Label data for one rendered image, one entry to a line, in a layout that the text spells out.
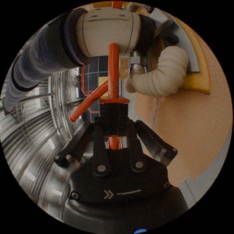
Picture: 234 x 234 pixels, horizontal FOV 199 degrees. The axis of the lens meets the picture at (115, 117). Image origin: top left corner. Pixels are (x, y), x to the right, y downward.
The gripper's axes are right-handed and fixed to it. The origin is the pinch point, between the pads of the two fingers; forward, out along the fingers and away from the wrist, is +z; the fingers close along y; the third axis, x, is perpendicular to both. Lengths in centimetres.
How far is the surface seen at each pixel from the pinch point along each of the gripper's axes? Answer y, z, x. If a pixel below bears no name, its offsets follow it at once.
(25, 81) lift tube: -33.1, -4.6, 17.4
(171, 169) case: 25.5, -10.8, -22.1
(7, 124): -509, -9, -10
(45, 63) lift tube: -16.6, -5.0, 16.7
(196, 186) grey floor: 120, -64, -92
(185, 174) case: 25.5, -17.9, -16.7
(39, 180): -501, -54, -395
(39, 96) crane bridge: -175, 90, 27
